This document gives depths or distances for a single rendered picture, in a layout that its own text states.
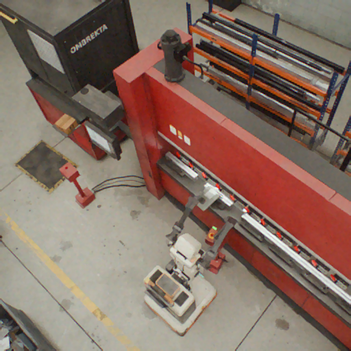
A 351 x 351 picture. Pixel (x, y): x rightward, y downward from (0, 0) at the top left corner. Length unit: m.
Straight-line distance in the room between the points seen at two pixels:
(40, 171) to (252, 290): 3.59
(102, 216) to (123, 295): 1.17
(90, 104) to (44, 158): 2.47
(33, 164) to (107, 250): 1.96
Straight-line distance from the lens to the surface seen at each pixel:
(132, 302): 5.07
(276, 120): 5.83
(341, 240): 3.35
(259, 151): 3.13
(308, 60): 5.20
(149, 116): 4.19
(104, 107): 4.06
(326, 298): 4.24
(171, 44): 3.37
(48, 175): 6.22
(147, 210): 5.49
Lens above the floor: 4.84
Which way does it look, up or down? 57 degrees down
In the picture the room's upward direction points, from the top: 9 degrees counter-clockwise
